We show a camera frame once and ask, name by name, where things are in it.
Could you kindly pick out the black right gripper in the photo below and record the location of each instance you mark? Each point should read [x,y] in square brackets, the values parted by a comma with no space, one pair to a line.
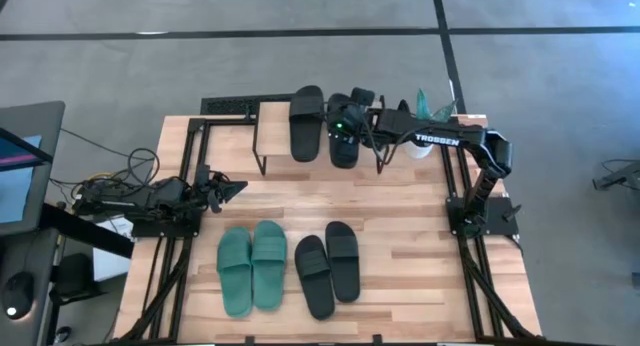
[362,96]

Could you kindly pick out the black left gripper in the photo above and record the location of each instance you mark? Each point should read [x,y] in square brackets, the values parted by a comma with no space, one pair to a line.
[202,173]

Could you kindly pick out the black rubber slide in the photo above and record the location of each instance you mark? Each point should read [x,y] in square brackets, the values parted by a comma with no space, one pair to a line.
[345,281]
[306,131]
[317,296]
[345,156]

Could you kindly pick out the green rubber slide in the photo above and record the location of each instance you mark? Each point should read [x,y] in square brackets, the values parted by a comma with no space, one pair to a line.
[235,286]
[269,281]

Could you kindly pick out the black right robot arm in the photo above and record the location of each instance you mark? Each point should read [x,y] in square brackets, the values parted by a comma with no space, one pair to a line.
[440,138]

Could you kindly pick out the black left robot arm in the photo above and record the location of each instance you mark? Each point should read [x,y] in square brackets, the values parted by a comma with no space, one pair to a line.
[125,201]

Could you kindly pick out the green snake plant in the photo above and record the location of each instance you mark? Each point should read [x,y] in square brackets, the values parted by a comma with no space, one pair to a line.
[424,108]

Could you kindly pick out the white plant pot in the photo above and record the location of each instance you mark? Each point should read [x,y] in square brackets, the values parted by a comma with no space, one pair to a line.
[417,151]

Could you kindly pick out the black perforated panel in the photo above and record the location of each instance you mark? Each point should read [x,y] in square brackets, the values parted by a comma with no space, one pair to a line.
[225,106]

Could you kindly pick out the white box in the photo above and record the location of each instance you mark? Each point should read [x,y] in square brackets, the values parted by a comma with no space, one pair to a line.
[112,266]

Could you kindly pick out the black metal bar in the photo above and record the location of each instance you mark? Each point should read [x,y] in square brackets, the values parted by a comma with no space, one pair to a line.
[85,231]

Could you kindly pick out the dark computer monitor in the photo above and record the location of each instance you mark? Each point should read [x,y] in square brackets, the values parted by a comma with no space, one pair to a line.
[30,121]

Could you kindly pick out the black desk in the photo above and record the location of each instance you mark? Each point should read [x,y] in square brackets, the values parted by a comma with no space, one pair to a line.
[25,251]

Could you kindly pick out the small black round object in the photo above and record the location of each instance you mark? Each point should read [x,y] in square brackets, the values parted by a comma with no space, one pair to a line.
[62,334]

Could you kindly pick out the black computer mouse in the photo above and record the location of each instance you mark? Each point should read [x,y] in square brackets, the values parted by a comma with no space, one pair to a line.
[19,291]

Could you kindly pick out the black floor stand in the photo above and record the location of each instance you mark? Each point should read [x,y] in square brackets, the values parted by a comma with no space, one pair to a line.
[620,178]

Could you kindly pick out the wooden shelf with black frame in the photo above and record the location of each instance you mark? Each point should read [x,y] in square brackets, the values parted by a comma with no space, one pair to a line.
[272,131]

